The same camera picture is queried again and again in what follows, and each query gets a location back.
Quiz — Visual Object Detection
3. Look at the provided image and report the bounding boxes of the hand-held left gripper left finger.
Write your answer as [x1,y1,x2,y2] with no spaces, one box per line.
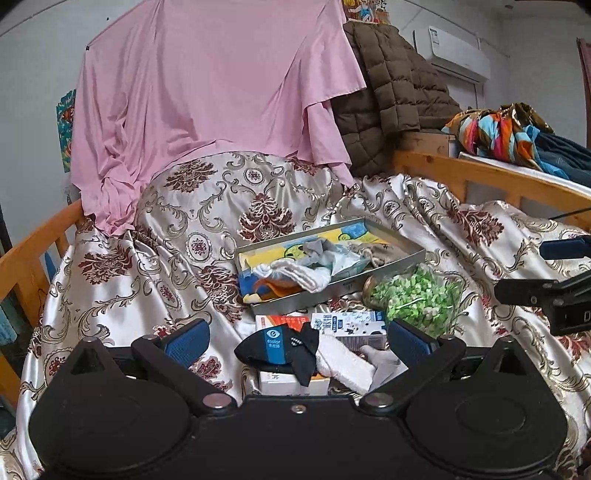
[60,318,234,414]

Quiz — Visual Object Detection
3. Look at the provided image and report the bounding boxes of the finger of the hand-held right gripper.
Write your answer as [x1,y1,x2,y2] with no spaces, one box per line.
[494,276,591,307]
[539,235,591,260]

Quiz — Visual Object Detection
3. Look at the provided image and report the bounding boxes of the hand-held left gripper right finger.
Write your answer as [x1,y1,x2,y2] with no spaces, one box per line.
[359,318,532,414]

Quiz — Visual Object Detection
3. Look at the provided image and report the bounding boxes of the white fuzzy cloth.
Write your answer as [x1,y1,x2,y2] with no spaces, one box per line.
[315,333,376,391]

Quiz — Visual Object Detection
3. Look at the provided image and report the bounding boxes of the black and blue lens cloth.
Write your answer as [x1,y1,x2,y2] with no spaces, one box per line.
[233,322,321,387]

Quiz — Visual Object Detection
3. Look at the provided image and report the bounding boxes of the printed metal tray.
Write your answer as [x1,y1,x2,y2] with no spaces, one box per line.
[233,218,426,317]

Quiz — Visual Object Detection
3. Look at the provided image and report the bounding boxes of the striped terry sock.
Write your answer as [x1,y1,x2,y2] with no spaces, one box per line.
[264,260,334,295]

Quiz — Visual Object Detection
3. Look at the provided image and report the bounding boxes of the grey cloth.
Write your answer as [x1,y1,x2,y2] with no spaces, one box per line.
[299,239,334,267]

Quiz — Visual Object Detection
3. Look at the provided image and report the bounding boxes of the clear bag of green pieces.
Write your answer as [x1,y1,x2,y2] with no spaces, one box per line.
[361,264,463,336]

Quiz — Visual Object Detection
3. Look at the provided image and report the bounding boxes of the white and blue carton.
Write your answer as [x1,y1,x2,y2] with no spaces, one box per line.
[309,309,389,352]

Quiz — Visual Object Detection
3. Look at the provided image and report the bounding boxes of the floral satin blanket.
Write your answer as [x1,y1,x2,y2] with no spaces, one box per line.
[0,150,591,480]

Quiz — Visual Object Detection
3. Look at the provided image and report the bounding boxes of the blue denim garment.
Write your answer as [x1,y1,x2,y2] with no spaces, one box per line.
[530,130,591,188]

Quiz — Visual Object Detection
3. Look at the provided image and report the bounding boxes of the orange and white box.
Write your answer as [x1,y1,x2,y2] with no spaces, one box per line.
[254,314,312,329]

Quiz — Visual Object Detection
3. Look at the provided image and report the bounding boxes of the white mattress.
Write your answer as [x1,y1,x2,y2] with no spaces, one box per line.
[458,151,591,186]

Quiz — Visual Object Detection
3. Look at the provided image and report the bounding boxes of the plain white box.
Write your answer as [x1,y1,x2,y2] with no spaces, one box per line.
[257,368,332,397]

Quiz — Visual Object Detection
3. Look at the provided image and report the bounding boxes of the colourful patterned cloth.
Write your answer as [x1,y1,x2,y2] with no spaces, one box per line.
[442,102,556,168]

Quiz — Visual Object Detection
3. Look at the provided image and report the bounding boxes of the dark red curtain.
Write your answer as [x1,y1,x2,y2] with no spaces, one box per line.
[576,38,591,95]

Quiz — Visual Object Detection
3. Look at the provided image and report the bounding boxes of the white air conditioner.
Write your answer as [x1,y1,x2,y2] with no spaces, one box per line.
[412,25,491,83]

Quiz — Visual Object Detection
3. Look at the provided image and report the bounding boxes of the brown puffer jacket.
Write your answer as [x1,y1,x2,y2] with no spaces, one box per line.
[332,21,451,178]

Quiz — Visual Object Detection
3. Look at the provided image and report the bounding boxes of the pink sheet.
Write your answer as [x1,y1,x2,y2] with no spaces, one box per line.
[69,0,368,236]

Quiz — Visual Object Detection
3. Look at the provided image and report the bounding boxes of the wooden bed rail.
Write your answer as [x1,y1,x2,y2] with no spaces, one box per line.
[0,200,85,398]
[392,150,591,219]

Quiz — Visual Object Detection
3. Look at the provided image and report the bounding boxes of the colourful wall poster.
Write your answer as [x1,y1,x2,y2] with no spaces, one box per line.
[55,89,78,175]

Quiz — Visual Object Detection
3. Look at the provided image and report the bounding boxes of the cartoon wall poster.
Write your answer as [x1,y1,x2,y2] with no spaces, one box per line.
[343,0,394,25]

